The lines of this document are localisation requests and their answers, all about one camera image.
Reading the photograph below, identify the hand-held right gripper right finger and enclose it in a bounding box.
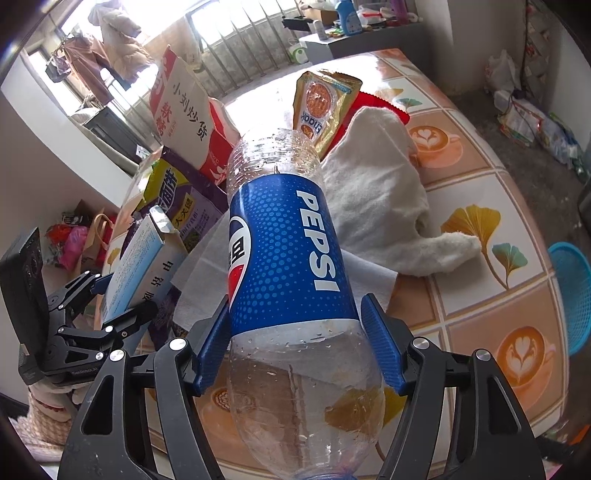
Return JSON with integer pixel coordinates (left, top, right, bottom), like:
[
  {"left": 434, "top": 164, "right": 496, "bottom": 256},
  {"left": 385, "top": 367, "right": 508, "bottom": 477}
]
[{"left": 361, "top": 292, "right": 546, "bottom": 480}]

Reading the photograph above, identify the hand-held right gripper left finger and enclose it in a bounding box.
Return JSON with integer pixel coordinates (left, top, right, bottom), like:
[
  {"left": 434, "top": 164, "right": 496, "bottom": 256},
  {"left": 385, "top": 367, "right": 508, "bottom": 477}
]
[{"left": 58, "top": 295, "right": 232, "bottom": 480}]

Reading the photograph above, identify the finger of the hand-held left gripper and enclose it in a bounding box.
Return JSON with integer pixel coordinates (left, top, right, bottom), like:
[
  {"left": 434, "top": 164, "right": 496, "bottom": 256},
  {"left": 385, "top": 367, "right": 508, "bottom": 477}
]
[
  {"left": 46, "top": 271, "right": 114, "bottom": 324},
  {"left": 55, "top": 302, "right": 158, "bottom": 365}
]

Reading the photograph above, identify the clear plastic bottle blue label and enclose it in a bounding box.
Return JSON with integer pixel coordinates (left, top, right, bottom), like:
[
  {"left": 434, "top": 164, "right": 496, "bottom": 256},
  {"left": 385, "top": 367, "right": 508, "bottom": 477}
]
[{"left": 225, "top": 128, "right": 386, "bottom": 480}]

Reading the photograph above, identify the blue plastic basket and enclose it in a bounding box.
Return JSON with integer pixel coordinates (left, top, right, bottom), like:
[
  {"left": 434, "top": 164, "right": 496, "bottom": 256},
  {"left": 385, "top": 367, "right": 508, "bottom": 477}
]
[{"left": 547, "top": 242, "right": 591, "bottom": 356}]

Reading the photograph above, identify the red and white paper bag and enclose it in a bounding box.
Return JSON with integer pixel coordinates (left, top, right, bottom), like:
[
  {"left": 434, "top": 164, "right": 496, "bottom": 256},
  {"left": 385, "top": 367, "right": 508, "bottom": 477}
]
[{"left": 148, "top": 45, "right": 241, "bottom": 185}]

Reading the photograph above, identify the person's left hand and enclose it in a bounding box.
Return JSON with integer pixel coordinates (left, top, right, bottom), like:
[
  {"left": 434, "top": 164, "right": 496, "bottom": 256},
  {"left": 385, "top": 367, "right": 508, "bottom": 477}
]
[{"left": 25, "top": 384, "right": 82, "bottom": 446}]

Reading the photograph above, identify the pink plastic bag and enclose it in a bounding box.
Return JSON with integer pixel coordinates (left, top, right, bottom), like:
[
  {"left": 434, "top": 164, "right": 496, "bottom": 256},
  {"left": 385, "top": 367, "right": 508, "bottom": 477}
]
[{"left": 62, "top": 226, "right": 88, "bottom": 273}]

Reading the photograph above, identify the brown paper bag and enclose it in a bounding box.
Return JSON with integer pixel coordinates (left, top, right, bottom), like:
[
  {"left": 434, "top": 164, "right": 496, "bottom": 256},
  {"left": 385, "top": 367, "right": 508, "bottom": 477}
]
[{"left": 81, "top": 213, "right": 118, "bottom": 278}]

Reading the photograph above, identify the blue and white medicine box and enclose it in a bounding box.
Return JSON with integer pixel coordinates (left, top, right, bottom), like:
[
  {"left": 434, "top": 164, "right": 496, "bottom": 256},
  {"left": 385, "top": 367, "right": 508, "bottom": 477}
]
[{"left": 102, "top": 205, "right": 190, "bottom": 324}]

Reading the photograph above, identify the white tissue sheet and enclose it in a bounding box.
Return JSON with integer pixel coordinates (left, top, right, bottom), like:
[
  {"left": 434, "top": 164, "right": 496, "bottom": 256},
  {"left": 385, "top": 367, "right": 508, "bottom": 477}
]
[{"left": 172, "top": 222, "right": 399, "bottom": 342}]

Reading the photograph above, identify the purple and yellow carton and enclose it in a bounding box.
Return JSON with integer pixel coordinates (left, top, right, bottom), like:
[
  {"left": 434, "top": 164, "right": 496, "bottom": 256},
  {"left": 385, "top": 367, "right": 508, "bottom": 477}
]
[{"left": 143, "top": 145, "right": 229, "bottom": 252}]

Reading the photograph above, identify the white towel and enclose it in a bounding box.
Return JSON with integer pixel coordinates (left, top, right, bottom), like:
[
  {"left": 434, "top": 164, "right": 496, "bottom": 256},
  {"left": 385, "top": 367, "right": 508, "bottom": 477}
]
[{"left": 321, "top": 106, "right": 483, "bottom": 278}]

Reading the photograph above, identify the dark cabinet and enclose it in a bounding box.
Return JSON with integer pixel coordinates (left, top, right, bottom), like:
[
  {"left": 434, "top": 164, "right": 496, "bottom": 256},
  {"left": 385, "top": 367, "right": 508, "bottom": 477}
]
[{"left": 83, "top": 106, "right": 139, "bottom": 153}]

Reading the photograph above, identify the brown hanging garment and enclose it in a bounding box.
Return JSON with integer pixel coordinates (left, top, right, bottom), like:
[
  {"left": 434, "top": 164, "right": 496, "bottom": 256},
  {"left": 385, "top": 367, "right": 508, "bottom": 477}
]
[{"left": 60, "top": 34, "right": 116, "bottom": 104}]

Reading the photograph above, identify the red snack packet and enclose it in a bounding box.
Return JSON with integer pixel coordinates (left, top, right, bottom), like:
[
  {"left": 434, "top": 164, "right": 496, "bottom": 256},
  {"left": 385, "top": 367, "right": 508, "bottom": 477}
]
[{"left": 323, "top": 90, "right": 411, "bottom": 158}]

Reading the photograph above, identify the gold snack packet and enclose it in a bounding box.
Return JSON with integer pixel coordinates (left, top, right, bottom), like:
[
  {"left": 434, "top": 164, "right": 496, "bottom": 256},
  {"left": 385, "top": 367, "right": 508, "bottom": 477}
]
[{"left": 292, "top": 69, "right": 363, "bottom": 155}]

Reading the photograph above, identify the beige hanging garment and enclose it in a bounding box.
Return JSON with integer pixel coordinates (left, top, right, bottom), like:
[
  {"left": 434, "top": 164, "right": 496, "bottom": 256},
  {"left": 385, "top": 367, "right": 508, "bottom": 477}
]
[{"left": 90, "top": 2, "right": 155, "bottom": 81}]

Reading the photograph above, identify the pile of plastic bags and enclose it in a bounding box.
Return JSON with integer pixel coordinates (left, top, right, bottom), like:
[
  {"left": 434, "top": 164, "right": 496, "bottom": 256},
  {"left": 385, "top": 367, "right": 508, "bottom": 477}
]
[{"left": 499, "top": 92, "right": 591, "bottom": 181}]

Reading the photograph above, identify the metal window railing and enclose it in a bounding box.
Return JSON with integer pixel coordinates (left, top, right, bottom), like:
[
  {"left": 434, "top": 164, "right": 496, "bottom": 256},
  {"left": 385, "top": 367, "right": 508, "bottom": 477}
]
[{"left": 69, "top": 9, "right": 305, "bottom": 134}]

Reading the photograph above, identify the crumpled white plastic bag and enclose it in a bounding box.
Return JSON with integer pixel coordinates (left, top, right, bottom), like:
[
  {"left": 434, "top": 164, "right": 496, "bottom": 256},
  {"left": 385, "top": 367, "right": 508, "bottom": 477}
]
[{"left": 485, "top": 50, "right": 520, "bottom": 93}]

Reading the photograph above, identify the white bag with green print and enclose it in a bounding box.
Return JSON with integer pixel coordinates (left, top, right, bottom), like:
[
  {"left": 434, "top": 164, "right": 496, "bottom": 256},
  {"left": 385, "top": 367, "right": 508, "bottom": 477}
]
[{"left": 288, "top": 38, "right": 310, "bottom": 65}]

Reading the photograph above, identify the grey cabinet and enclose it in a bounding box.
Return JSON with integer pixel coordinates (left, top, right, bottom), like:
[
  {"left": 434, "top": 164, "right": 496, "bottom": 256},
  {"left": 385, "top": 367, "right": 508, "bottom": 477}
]
[{"left": 299, "top": 21, "right": 430, "bottom": 61}]

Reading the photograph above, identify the blue detergent bottle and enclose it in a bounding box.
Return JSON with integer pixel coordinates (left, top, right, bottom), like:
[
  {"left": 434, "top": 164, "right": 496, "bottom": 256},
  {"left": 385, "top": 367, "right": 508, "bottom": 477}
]
[{"left": 336, "top": 0, "right": 362, "bottom": 37}]

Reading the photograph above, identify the cardboard box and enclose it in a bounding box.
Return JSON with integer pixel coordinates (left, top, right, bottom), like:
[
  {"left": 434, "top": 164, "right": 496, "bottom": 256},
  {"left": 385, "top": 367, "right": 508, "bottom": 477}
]
[{"left": 305, "top": 4, "right": 338, "bottom": 26}]

